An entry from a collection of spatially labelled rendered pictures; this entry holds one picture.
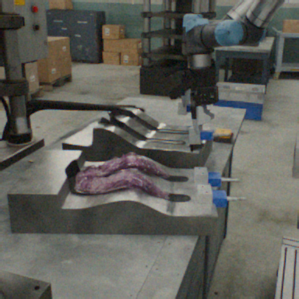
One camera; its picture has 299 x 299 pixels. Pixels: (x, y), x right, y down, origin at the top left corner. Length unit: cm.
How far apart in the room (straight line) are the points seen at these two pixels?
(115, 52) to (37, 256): 730
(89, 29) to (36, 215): 734
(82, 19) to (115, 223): 745
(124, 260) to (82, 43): 756
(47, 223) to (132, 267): 25
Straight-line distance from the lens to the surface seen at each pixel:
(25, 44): 176
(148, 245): 90
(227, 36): 106
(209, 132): 118
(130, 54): 793
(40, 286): 73
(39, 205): 94
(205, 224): 92
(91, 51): 820
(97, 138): 127
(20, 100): 154
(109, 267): 85
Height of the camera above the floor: 135
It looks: 18 degrees down
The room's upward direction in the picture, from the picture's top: 1 degrees clockwise
